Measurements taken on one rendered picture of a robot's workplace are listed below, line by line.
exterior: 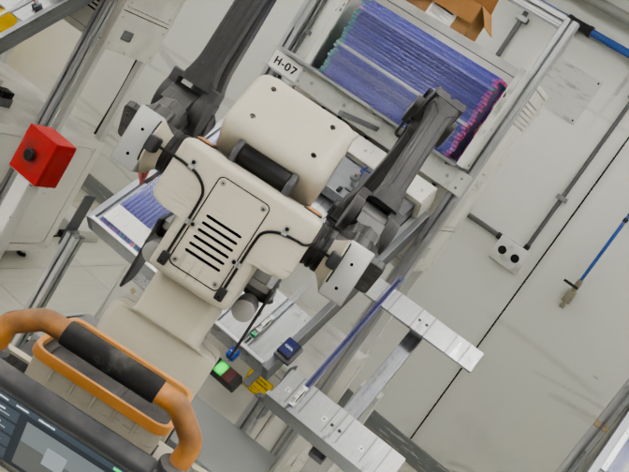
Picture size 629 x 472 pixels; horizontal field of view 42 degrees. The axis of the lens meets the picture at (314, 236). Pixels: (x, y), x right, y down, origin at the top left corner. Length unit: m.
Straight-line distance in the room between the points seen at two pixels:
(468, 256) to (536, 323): 0.44
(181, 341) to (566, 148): 2.67
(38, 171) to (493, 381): 2.29
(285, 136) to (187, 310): 0.35
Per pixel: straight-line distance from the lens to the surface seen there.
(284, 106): 1.44
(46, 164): 2.65
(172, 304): 1.47
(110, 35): 3.25
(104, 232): 2.35
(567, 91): 3.90
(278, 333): 2.15
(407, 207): 2.38
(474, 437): 4.00
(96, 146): 3.55
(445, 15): 2.85
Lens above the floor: 1.50
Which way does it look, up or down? 12 degrees down
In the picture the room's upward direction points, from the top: 33 degrees clockwise
